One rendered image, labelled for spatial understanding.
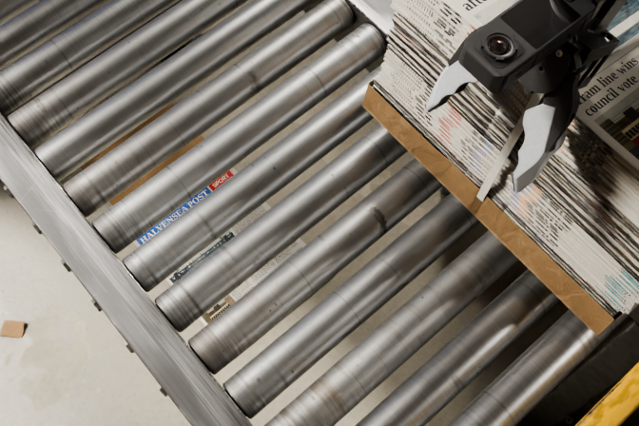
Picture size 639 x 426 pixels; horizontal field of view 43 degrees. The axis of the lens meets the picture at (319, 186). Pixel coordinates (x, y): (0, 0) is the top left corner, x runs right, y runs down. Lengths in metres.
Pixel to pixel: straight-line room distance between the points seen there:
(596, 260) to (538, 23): 0.28
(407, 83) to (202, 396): 0.41
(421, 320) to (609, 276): 0.21
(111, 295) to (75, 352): 0.86
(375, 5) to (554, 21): 0.50
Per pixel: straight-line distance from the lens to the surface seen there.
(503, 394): 0.93
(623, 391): 0.95
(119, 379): 1.79
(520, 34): 0.66
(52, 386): 1.83
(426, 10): 0.84
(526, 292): 0.97
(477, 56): 0.64
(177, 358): 0.94
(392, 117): 0.96
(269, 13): 1.14
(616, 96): 0.80
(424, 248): 0.97
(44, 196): 1.05
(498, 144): 0.86
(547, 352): 0.96
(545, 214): 0.87
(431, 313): 0.94
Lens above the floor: 1.70
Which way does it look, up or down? 64 degrees down
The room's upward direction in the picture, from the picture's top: 2 degrees counter-clockwise
